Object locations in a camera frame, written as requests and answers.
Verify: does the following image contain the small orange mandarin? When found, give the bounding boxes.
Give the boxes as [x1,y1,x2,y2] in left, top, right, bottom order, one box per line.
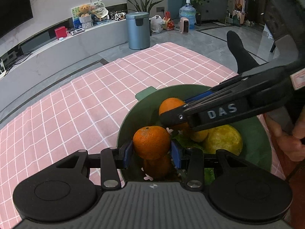
[143,155,172,178]

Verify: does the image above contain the person right hand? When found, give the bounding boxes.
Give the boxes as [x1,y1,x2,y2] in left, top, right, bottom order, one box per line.
[266,111,304,162]

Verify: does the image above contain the black sock foot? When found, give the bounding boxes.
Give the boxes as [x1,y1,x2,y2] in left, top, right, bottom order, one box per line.
[226,31,259,74]

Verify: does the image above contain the small orange in bowl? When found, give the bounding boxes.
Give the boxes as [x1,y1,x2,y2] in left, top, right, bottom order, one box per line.
[190,130,209,143]

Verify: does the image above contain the yellow lemon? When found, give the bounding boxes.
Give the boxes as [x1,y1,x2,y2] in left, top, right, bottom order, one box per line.
[204,125,243,156]

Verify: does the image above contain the pink small heater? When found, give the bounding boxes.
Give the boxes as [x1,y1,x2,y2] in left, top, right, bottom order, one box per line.
[179,17,189,34]

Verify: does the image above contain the pink checkered tablecloth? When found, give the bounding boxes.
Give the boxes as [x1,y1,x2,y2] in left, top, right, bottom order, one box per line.
[0,41,287,229]

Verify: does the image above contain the blue water jug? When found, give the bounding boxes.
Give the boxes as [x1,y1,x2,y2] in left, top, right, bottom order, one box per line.
[179,0,196,30]

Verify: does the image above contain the white plastic bag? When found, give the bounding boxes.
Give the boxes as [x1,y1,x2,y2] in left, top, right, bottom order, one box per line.
[150,15,164,34]

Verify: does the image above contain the dark storage cabinet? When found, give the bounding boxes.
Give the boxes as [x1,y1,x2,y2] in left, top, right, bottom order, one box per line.
[197,0,228,21]

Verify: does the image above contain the grey-blue pedal trash bin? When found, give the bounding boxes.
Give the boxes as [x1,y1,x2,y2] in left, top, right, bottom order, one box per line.
[126,12,150,50]

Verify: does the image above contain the leafy floor plant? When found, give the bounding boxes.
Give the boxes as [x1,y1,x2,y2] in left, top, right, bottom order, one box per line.
[126,0,163,13]

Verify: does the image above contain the white wifi router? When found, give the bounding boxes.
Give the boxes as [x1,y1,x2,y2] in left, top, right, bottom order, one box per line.
[0,59,7,79]

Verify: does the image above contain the teddy bear plush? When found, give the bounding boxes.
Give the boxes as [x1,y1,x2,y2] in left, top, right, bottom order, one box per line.
[78,4,92,17]

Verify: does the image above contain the red box on shelf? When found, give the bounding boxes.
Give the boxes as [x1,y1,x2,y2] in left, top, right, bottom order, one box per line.
[54,26,67,40]

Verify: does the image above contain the black wall television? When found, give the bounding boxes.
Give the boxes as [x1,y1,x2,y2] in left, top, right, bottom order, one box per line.
[0,0,33,37]

